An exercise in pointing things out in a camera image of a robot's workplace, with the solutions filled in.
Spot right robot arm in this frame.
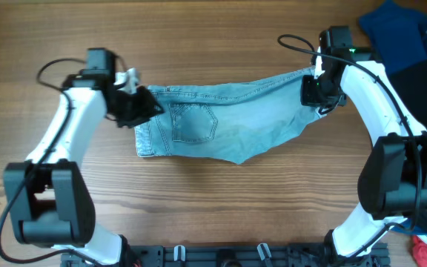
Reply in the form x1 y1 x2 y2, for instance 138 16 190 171
300 26 427 265

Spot left black cable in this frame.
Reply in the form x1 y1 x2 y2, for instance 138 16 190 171
0 57 99 265

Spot red garment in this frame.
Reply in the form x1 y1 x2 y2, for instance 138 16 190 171
411 236 427 267

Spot light blue jeans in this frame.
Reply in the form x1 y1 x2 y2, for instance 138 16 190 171
135 67 321 165

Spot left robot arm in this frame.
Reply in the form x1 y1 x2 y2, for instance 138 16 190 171
0 47 164 266

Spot dark blue garment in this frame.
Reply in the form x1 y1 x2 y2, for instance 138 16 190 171
358 1 427 75

